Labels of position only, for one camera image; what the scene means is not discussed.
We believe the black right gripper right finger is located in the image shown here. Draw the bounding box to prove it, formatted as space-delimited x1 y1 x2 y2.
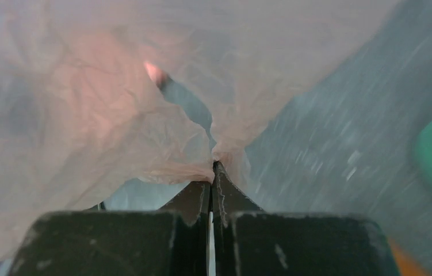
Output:
212 161 262 275

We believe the orange compartment tray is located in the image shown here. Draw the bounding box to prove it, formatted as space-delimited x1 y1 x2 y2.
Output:
388 239 431 276

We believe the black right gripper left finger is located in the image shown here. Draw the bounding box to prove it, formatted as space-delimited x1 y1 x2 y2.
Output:
160 182 211 275

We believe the translucent pink trash bag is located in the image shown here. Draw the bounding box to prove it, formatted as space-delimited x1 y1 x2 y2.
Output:
0 1 399 261

